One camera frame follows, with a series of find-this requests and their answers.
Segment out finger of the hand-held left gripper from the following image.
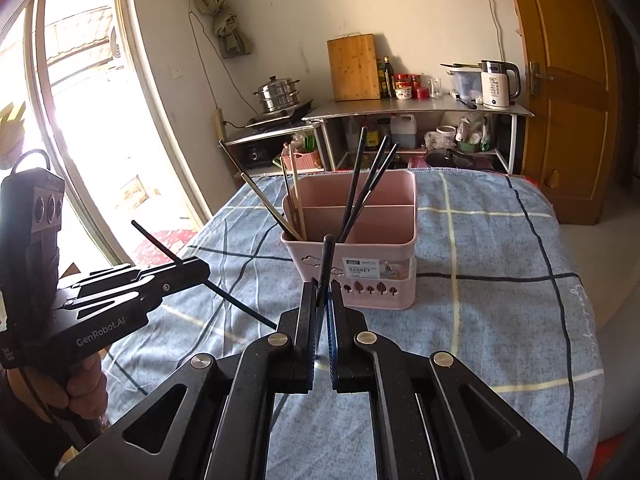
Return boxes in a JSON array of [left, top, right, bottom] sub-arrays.
[[72, 265, 147, 295], [55, 256, 211, 318]]

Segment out group of chopsticks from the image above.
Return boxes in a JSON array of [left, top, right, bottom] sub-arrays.
[[218, 140, 301, 238]]

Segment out wooden cutting board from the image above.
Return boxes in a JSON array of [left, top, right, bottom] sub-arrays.
[[327, 33, 383, 102]]

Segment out steel steamer pot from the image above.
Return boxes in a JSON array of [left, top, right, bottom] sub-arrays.
[[252, 76, 301, 113]]

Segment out person's left hand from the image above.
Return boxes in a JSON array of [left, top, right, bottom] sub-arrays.
[[62, 352, 108, 421]]

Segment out wooden chopstick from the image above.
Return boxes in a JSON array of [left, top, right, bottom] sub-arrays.
[[291, 155, 308, 242], [280, 147, 298, 235]]

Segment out black kitchen appliance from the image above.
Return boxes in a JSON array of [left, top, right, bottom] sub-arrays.
[[242, 142, 271, 166]]

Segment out low steel stand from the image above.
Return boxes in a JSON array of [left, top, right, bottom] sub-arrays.
[[222, 120, 326, 181]]

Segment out white plastic jug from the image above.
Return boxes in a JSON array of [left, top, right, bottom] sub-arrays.
[[390, 113, 418, 150]]

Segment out pink woven basket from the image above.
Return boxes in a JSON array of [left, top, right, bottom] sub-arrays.
[[280, 145, 323, 171]]

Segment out wooden door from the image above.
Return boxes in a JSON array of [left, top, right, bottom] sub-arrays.
[[502, 0, 628, 226]]

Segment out blue checked tablecloth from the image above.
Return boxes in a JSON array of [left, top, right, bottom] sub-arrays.
[[102, 167, 608, 480]]

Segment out clear water filter pitcher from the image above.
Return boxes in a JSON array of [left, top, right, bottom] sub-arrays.
[[450, 67, 483, 102]]

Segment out red floor rug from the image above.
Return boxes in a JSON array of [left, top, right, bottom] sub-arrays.
[[130, 227, 198, 266]]

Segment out pink plastic utensil basket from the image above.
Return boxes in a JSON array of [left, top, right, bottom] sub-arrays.
[[280, 169, 418, 310]]

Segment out black pan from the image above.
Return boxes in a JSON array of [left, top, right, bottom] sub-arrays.
[[424, 147, 476, 170]]

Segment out white wall cable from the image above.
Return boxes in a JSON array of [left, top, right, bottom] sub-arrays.
[[472, 0, 506, 61]]

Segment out metal door handle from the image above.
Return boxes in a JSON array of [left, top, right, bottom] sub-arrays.
[[526, 61, 555, 95]]

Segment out black induction cooker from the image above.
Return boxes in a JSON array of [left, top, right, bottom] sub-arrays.
[[245, 100, 318, 128]]

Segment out white electric kettle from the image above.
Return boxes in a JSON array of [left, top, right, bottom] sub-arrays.
[[479, 60, 521, 111]]

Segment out white window frame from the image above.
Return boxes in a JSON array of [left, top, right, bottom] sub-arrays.
[[25, 0, 211, 261]]

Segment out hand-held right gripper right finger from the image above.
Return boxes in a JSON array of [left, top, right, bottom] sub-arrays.
[[327, 280, 583, 480]]

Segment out steel kitchen table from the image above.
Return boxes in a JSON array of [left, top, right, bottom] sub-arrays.
[[302, 95, 535, 176]]

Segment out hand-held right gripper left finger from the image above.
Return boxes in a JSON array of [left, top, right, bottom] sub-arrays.
[[55, 277, 321, 480]]

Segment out beige hanging cloth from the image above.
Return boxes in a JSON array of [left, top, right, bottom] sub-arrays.
[[180, 0, 251, 58]]

